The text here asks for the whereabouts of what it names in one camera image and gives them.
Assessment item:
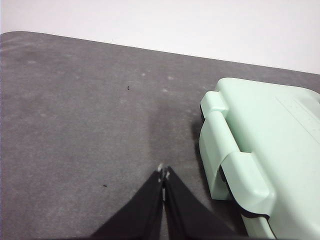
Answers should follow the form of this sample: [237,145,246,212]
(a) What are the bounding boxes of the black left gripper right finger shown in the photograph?
[163,166,238,236]

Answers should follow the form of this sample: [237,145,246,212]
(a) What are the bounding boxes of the mint green cooker base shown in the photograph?
[199,109,278,240]

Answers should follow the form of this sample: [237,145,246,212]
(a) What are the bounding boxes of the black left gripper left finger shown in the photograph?
[91,164,165,236]

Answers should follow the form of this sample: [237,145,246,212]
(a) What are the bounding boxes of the mint green griddle cover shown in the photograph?
[199,77,320,240]

